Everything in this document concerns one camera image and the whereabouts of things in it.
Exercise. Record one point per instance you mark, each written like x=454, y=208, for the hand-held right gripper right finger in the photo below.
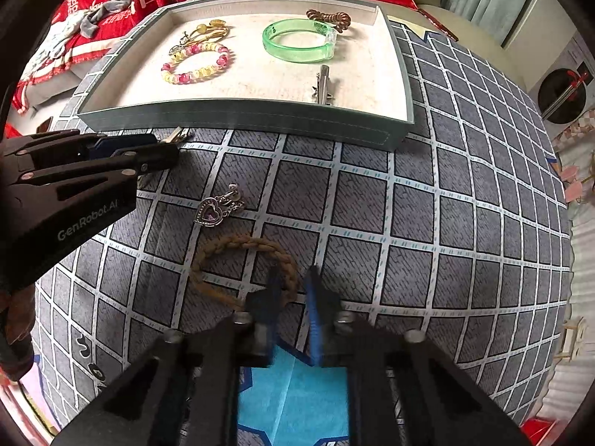
x=314, y=320

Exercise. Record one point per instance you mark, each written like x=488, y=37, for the grey garment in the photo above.
x=100, y=16

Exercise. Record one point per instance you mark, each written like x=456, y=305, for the silver heart pendant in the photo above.
x=209, y=213

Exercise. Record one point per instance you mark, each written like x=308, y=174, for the person's left forearm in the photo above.
x=16, y=330

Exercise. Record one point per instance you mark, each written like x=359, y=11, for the pink wooden decoration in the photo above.
x=576, y=181

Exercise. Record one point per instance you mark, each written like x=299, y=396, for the white shallow tray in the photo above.
x=260, y=79

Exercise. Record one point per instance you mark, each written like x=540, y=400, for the small wooden stand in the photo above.
x=571, y=339

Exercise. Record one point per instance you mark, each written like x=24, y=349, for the grey checked star tablecloth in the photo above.
x=418, y=223

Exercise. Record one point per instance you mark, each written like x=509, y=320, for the white washing machine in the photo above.
x=558, y=88

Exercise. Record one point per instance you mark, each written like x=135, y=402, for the white sheer curtain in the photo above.
x=576, y=288

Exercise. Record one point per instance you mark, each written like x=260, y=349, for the light blue garment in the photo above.
x=46, y=60

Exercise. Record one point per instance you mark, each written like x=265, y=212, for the silver hair clip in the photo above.
x=323, y=86

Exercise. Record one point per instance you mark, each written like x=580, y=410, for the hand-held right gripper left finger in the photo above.
x=274, y=288

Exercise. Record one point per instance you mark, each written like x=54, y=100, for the red patterned strip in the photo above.
x=437, y=23

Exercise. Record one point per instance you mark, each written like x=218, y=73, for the grey-green sofa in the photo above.
x=46, y=95

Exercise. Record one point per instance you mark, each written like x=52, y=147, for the small beige hair clip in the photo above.
x=176, y=135

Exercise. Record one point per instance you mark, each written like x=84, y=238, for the green translucent bangle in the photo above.
x=274, y=49

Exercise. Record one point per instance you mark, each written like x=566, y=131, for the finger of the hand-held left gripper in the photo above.
x=148, y=158
x=69, y=146

